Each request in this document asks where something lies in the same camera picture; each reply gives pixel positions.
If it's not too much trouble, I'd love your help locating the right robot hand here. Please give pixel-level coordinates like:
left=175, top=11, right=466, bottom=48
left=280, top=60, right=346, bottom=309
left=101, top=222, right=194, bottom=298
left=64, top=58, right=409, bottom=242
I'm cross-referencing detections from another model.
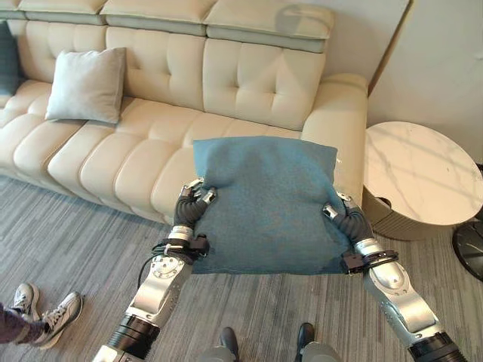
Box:
left=321, top=191, right=375, bottom=246

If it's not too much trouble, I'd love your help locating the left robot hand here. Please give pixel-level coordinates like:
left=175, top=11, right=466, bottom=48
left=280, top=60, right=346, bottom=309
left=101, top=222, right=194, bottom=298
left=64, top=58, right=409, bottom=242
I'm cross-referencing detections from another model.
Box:
left=172, top=176, right=219, bottom=229

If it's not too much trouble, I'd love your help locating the blue square cushion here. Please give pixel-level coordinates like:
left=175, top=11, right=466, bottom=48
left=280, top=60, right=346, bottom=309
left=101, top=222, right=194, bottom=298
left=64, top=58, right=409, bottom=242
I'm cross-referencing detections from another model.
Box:
left=191, top=135, right=352, bottom=276

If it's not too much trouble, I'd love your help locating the cream leather sofa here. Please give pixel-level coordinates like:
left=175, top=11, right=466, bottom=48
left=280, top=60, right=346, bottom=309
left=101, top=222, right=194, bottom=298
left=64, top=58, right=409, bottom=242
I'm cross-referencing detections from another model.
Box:
left=0, top=0, right=369, bottom=226

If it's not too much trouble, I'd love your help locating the round marble side table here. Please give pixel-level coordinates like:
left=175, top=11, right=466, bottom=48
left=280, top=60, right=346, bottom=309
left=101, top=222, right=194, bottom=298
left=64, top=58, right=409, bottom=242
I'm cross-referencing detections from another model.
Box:
left=361, top=121, right=483, bottom=241

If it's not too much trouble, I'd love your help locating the round black marble table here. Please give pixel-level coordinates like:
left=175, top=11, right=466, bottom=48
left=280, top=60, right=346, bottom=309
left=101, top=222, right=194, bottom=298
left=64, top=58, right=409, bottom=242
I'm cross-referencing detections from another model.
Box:
left=451, top=220, right=483, bottom=283

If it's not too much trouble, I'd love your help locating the light grey cushion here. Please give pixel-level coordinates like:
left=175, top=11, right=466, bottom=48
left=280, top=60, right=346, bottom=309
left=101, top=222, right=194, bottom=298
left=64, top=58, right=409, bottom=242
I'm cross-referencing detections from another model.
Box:
left=45, top=47, right=128, bottom=125

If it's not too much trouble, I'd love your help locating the person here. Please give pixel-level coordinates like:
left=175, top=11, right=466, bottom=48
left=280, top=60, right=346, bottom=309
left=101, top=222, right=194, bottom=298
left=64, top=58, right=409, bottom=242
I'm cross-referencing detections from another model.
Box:
left=0, top=282, right=84, bottom=350

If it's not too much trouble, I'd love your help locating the dark teal cushion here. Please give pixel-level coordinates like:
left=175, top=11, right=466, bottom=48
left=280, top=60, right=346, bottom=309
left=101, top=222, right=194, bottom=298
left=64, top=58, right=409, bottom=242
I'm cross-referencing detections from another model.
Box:
left=0, top=20, right=20, bottom=97

